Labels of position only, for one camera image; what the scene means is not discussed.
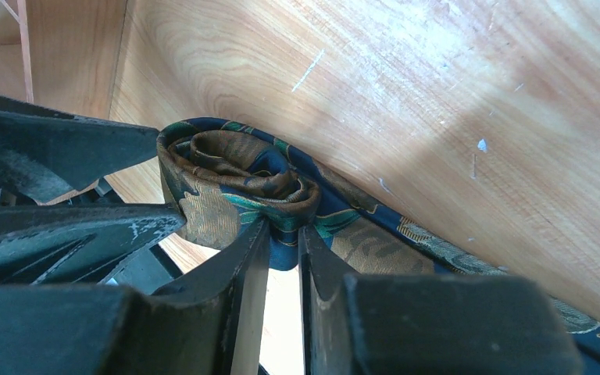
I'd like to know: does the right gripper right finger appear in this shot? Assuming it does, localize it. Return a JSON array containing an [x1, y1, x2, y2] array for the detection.
[[298, 226, 584, 374]]

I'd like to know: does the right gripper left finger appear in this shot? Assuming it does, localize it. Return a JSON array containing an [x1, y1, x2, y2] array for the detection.
[[0, 219, 270, 374]]

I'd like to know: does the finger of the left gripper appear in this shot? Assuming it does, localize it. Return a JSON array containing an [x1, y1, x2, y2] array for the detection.
[[0, 203, 186, 284], [0, 95, 159, 202]]

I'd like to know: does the blue green brown tie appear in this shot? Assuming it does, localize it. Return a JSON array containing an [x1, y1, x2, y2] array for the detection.
[[157, 117, 600, 374]]

